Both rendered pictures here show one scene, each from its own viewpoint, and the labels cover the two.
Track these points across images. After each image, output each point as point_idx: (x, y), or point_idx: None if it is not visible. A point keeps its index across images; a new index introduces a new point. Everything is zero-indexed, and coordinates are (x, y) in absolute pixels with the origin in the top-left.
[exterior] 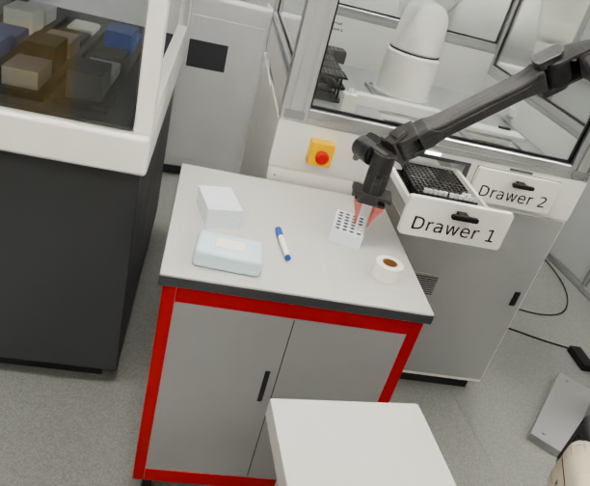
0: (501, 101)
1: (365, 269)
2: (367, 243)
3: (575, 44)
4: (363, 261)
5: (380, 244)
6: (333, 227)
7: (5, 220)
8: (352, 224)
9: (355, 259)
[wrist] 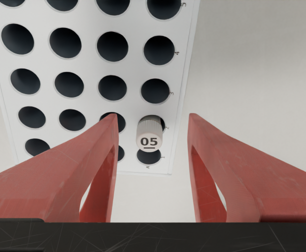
0: None
1: (187, 221)
2: (215, 64)
3: None
4: (184, 191)
5: (285, 40)
6: (17, 155)
7: None
8: (107, 75)
9: (154, 193)
